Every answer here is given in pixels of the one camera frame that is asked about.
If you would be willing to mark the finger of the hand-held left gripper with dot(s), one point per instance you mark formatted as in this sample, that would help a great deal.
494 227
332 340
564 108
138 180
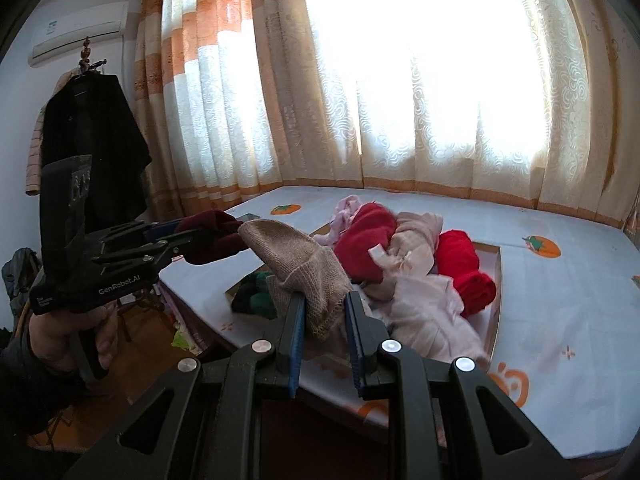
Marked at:
150 229
160 254

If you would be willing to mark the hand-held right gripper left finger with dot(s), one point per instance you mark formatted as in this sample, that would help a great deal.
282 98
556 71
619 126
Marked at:
298 340

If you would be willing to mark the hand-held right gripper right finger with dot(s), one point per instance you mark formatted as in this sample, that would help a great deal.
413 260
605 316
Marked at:
355 340

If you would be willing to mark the dark red underwear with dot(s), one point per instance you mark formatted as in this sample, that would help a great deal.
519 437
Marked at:
215 237

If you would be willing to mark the green and black underwear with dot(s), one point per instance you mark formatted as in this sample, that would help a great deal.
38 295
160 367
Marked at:
255 300

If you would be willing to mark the beige knit underwear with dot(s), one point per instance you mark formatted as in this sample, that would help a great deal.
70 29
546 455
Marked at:
300 265

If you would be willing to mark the pale pink garment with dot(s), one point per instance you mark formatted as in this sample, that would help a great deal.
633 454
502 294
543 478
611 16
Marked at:
430 315

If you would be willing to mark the beige pink underwear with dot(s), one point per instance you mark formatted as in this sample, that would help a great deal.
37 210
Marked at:
415 240

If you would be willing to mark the lilac pink underwear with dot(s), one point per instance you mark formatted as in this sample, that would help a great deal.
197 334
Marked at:
345 215

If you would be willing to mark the bright red underwear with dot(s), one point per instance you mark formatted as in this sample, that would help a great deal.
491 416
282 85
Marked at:
457 255

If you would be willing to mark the shallow cardboard box tray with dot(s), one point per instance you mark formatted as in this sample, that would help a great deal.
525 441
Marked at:
495 280

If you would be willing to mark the person's left forearm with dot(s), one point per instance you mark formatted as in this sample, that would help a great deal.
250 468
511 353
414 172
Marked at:
25 410

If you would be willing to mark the person's left hand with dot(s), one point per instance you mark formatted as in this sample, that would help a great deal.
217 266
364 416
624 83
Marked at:
50 335

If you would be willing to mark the beige padded jacket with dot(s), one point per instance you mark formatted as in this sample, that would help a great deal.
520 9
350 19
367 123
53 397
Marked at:
35 160

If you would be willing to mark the grey bag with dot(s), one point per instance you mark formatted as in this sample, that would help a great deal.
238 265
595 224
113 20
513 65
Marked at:
20 275

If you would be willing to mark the black hanging coat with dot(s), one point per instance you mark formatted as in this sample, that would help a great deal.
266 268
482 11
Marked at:
95 150

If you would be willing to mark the green patterned bag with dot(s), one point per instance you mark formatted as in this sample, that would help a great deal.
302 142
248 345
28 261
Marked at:
185 336

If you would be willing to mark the black smartphone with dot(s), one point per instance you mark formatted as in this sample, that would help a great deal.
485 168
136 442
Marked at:
246 217

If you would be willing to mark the dark wooden desk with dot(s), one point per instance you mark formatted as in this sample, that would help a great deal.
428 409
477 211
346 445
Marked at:
325 440

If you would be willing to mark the white air conditioner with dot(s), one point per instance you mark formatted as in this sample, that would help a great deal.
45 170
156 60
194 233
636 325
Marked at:
75 35

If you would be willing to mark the white orange-printed tablecloth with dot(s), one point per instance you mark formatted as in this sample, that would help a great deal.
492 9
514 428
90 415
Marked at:
575 310

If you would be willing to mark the orange and cream curtain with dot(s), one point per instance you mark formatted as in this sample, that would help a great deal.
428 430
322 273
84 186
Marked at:
400 85

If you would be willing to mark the curtain tassel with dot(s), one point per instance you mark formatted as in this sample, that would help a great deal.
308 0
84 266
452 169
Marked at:
632 220

